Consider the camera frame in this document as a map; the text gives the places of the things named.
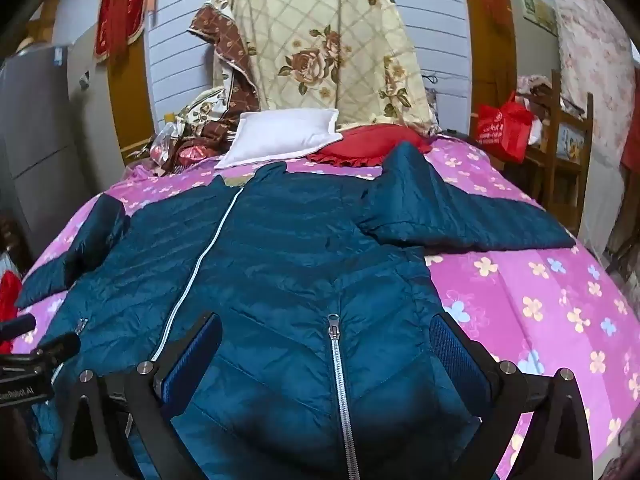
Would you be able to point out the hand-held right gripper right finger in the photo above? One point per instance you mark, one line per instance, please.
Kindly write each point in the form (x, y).
(447, 347)

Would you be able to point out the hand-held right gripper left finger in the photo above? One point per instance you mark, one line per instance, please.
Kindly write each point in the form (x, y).
(197, 347)

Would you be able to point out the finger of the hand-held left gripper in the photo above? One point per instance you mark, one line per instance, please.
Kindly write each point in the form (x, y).
(60, 346)
(17, 327)

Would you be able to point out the teal puffer jacket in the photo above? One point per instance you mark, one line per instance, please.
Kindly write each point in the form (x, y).
(300, 240)

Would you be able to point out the red cloth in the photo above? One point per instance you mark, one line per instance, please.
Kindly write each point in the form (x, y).
(7, 305)

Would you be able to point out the pink floral bed sheet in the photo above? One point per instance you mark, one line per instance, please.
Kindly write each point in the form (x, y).
(525, 280)

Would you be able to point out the clear plastic bag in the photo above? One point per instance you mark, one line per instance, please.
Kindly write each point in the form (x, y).
(167, 147)

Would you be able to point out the grey refrigerator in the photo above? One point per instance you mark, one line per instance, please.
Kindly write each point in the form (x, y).
(45, 125)

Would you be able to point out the red ruffled pillow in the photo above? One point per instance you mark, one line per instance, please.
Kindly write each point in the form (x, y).
(360, 145)

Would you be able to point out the red shopping bag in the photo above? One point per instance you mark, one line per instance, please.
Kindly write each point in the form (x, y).
(502, 127)

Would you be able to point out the wooden chair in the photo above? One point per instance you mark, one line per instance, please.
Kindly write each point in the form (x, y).
(560, 150)

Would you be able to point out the white pillow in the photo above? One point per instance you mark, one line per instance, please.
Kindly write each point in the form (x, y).
(280, 135)

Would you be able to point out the brown patterned quilt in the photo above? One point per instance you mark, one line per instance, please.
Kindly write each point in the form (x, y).
(230, 45)

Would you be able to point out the pink floral curtain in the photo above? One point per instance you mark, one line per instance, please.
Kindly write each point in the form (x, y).
(595, 60)

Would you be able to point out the cream rose print quilt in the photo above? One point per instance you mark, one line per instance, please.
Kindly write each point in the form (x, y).
(320, 45)

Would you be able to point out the red hanging banner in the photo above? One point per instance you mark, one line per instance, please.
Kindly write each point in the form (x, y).
(120, 5)

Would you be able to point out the wall poster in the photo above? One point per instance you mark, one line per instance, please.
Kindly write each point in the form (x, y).
(537, 10)

